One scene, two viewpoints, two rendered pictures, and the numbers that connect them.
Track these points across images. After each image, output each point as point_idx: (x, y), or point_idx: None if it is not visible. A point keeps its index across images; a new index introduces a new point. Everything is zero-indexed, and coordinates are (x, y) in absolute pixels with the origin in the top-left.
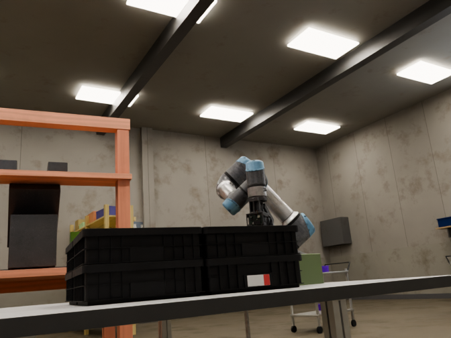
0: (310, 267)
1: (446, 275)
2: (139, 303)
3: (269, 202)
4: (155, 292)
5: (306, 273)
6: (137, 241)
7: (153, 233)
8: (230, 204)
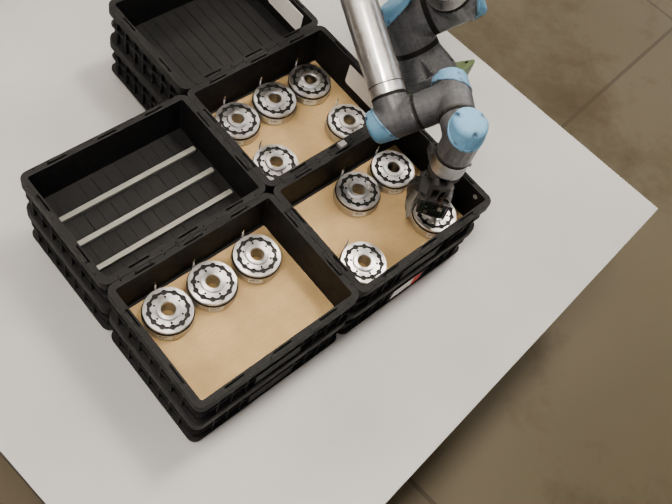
0: None
1: (639, 228)
2: (299, 488)
3: None
4: (278, 379)
5: None
6: None
7: (292, 348)
8: (385, 139)
